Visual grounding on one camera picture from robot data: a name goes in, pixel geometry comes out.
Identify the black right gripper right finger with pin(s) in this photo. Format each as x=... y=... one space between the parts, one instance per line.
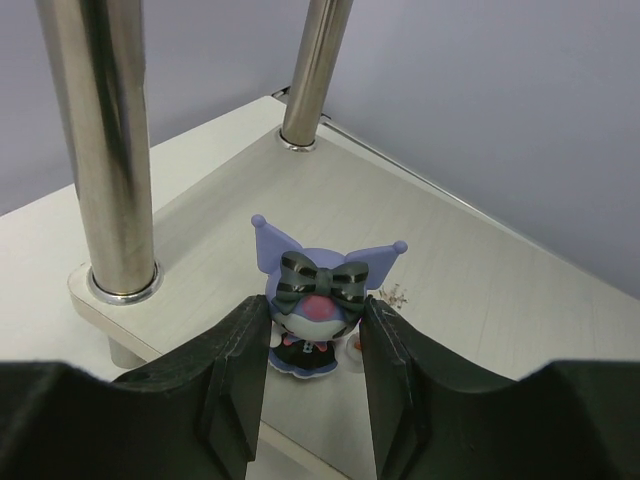
x=436 y=415

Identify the purple figurine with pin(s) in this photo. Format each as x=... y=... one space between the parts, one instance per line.
x=316 y=296

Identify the white two-tier shelf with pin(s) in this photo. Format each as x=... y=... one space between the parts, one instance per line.
x=172 y=249

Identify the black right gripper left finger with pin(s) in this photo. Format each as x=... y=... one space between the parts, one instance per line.
x=193 y=413

